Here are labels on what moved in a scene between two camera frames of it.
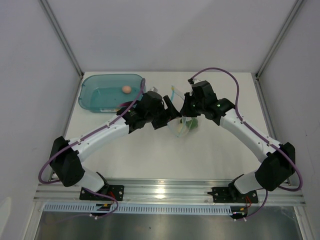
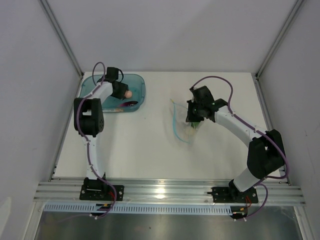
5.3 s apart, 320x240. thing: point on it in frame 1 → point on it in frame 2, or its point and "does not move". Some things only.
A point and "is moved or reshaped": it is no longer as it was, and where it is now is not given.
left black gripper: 171,113 → 123,88
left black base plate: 116,191 does not move
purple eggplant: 126,104 does not move
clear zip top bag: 181,125 is moved or reshaped
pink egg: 126,89 is moved or reshaped
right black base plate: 232,195 does not move
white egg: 180,127 → 188,133
